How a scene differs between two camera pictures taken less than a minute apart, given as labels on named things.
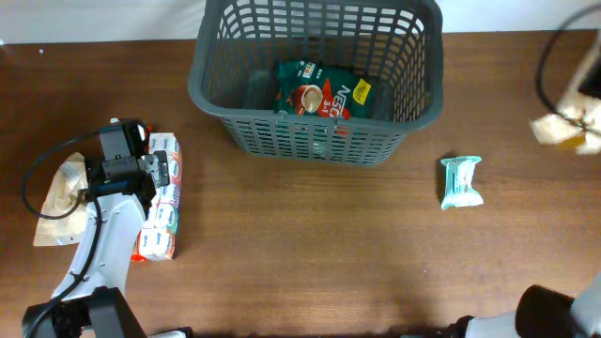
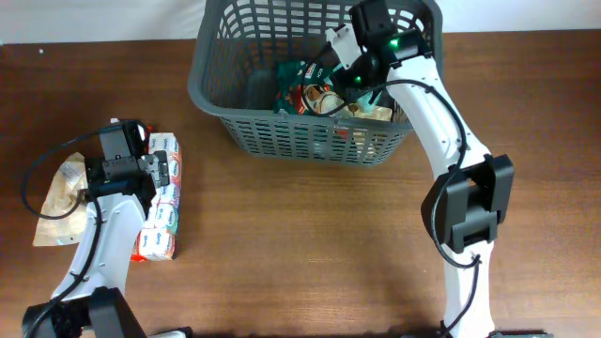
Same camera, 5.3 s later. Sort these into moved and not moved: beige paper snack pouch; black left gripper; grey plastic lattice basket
Moved: beige paper snack pouch
Not moved: grey plastic lattice basket; black left gripper
